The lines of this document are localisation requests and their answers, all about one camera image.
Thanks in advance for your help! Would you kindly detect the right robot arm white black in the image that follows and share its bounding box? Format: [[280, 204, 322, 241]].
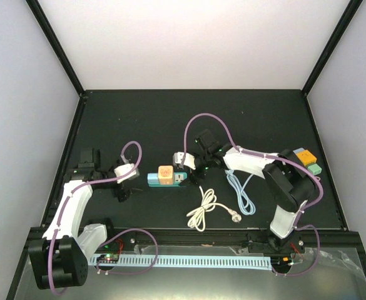
[[173, 129, 323, 252]]

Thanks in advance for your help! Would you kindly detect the light blue slotted cable duct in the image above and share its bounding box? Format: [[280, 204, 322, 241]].
[[88, 254, 272, 271]]

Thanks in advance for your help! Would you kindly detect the left black frame post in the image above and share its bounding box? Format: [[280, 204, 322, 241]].
[[26, 0, 84, 96]]

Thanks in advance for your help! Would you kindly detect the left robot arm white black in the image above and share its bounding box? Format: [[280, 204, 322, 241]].
[[28, 148, 140, 294]]

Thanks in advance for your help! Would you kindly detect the yellow cube adapter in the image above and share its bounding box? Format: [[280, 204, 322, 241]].
[[296, 150, 317, 166]]

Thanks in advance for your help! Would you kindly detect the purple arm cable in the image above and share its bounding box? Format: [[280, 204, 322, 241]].
[[47, 141, 158, 296], [183, 112, 324, 278]]

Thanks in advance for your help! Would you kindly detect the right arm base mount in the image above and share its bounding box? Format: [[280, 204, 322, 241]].
[[246, 231, 305, 254]]

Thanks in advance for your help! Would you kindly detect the small blue plug adapter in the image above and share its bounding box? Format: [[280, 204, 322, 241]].
[[147, 173, 159, 186]]

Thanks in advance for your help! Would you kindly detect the right circuit board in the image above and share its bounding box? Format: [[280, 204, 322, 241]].
[[271, 256, 303, 268]]

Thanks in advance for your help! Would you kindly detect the white power cord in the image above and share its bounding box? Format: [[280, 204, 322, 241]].
[[186, 184, 242, 233]]

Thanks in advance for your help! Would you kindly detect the left circuit board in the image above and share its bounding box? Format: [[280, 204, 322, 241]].
[[96, 254, 119, 265]]

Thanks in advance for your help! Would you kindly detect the peach dragon cube adapter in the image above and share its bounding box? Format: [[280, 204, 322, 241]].
[[158, 165, 174, 186]]

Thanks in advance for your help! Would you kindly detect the circuit board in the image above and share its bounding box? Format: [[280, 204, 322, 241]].
[[96, 254, 119, 265], [271, 256, 303, 268]]

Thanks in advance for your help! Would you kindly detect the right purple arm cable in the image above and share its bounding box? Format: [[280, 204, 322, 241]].
[[183, 112, 324, 278]]

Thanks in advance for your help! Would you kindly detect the teal power strip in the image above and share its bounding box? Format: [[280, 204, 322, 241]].
[[147, 172, 188, 188]]

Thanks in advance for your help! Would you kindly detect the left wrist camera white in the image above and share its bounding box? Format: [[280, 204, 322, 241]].
[[114, 163, 140, 184]]

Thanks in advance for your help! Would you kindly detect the black frame post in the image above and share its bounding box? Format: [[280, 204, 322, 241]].
[[302, 0, 363, 96], [26, 0, 84, 96]]

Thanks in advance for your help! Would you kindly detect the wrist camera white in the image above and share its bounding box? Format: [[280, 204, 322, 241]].
[[173, 152, 196, 170], [114, 163, 140, 184]]

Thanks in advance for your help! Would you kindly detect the light blue cord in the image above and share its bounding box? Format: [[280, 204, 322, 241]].
[[225, 170, 256, 216]]

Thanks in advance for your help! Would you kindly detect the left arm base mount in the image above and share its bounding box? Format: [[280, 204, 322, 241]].
[[94, 230, 138, 254]]

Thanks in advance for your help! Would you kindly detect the green cube adapter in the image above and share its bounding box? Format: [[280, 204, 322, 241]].
[[307, 163, 322, 176]]

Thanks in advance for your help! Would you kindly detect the right black frame post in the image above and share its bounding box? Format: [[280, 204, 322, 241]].
[[302, 0, 363, 96]]

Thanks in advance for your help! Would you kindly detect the light blue power strip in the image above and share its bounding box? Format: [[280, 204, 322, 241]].
[[293, 147, 305, 154]]

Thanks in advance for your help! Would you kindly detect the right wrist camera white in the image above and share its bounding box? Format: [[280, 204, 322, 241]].
[[173, 152, 196, 170]]

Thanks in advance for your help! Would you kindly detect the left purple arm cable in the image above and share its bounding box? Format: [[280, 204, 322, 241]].
[[47, 141, 158, 296]]

